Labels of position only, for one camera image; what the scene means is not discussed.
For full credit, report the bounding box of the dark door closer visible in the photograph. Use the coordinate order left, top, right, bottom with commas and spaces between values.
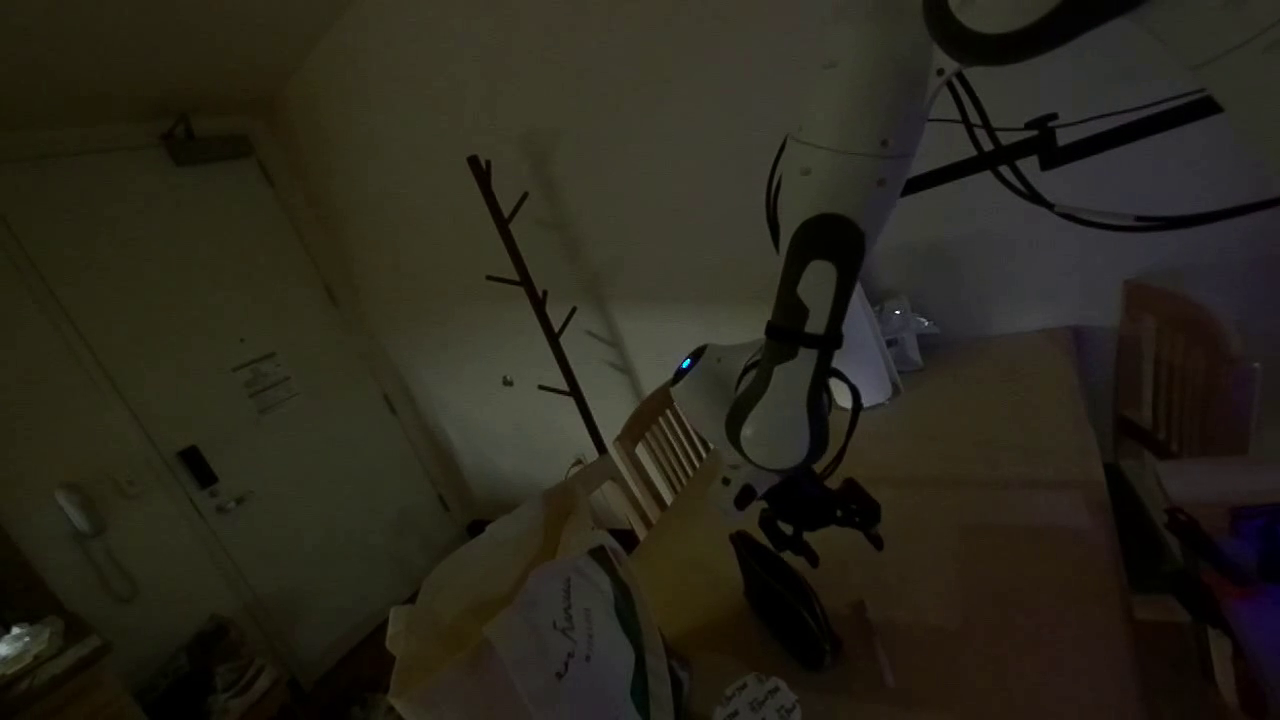
156, 114, 254, 173

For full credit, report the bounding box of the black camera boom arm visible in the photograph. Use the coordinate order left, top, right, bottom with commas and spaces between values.
901, 89, 1228, 201

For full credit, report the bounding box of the white door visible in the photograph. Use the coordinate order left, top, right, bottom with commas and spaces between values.
0, 124, 476, 693

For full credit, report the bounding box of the black cable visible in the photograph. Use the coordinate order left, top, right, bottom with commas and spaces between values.
932, 74, 1280, 238

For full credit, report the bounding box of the white bag on table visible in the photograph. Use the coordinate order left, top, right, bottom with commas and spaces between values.
880, 291, 941, 375

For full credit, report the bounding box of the wooden shelf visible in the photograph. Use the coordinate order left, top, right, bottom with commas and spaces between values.
0, 605, 136, 720

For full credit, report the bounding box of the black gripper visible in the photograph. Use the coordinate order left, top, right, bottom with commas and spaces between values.
728, 469, 892, 563

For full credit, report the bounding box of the white paper shopping bag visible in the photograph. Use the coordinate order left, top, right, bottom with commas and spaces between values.
385, 458, 689, 720

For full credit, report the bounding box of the black coat rack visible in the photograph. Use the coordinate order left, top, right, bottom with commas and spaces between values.
462, 153, 614, 463

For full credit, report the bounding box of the wooden slat-back chair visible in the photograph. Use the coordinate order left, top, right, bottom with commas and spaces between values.
604, 384, 732, 537
1111, 276, 1265, 463

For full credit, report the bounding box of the tall white bottle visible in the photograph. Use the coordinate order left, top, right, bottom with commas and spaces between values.
851, 285, 901, 411

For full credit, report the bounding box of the door lock keypad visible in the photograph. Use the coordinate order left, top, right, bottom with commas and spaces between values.
173, 440, 254, 522

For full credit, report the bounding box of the dark shoe pile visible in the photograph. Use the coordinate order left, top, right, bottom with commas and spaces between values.
136, 613, 294, 720

